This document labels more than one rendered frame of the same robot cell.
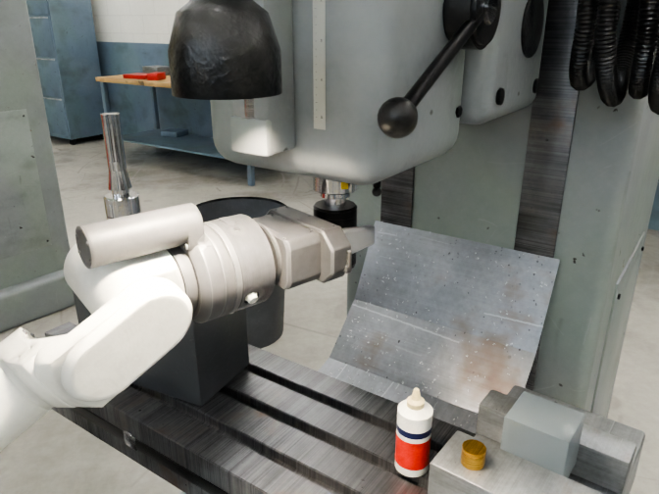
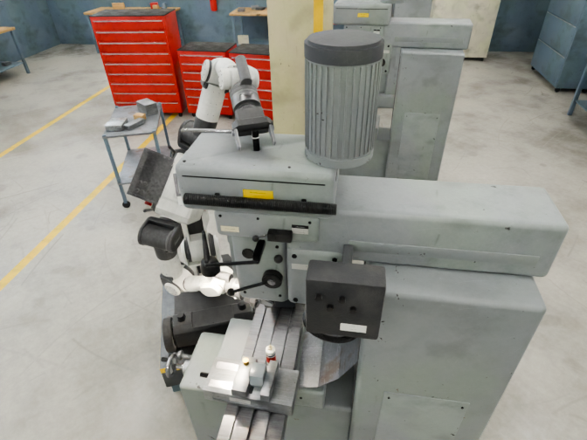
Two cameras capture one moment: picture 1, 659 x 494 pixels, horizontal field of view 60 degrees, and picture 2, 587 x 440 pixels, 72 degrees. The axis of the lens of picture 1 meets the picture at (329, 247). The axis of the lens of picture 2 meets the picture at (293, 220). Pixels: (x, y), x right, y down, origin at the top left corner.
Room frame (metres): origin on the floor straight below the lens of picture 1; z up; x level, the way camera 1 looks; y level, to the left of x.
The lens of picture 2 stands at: (0.22, -1.07, 2.45)
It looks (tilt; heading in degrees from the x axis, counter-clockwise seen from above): 36 degrees down; 65
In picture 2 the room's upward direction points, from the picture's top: 2 degrees counter-clockwise
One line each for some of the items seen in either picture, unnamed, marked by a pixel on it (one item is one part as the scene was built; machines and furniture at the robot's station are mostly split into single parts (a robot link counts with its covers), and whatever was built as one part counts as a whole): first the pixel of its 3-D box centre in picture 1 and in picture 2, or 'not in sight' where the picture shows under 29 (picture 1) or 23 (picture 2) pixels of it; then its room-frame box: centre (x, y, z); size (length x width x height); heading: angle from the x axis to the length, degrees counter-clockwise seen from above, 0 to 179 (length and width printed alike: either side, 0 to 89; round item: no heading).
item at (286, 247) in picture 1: (265, 256); (249, 291); (0.53, 0.06, 1.23); 0.13 x 0.12 x 0.10; 40
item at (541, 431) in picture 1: (540, 440); (258, 374); (0.45, -0.20, 1.07); 0.06 x 0.05 x 0.06; 53
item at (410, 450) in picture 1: (414, 428); (270, 353); (0.54, -0.10, 1.01); 0.04 x 0.04 x 0.11
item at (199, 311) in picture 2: not in sight; (210, 286); (0.48, 0.81, 0.59); 0.64 x 0.52 x 0.33; 78
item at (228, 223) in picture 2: not in sight; (273, 206); (0.62, -0.03, 1.68); 0.34 x 0.24 x 0.10; 145
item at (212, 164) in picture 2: not in sight; (262, 171); (0.60, -0.01, 1.81); 0.47 x 0.26 x 0.16; 145
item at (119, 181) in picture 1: (115, 155); not in sight; (0.78, 0.29, 1.27); 0.03 x 0.03 x 0.11
